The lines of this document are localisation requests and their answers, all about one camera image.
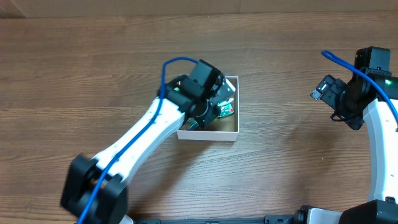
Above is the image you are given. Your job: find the green soap bar package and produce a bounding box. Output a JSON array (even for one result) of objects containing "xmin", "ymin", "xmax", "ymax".
[{"xmin": 218, "ymin": 98, "xmax": 234, "ymax": 119}]

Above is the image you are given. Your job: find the Colgate toothpaste tube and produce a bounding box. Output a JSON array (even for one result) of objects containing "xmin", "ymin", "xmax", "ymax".
[{"xmin": 180, "ymin": 121, "xmax": 198, "ymax": 131}]

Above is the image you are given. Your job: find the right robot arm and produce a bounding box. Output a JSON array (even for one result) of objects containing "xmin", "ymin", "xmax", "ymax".
[{"xmin": 288, "ymin": 46, "xmax": 397, "ymax": 224}]

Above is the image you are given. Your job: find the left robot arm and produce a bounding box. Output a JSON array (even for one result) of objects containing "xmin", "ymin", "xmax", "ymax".
[{"xmin": 60, "ymin": 58, "xmax": 236, "ymax": 224}]

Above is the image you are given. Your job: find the white cardboard box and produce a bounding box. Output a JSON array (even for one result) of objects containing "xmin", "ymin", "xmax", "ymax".
[{"xmin": 177, "ymin": 76, "xmax": 239, "ymax": 142}]

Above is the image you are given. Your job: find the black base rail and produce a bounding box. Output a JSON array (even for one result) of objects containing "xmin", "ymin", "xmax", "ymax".
[{"xmin": 132, "ymin": 210, "xmax": 307, "ymax": 224}]

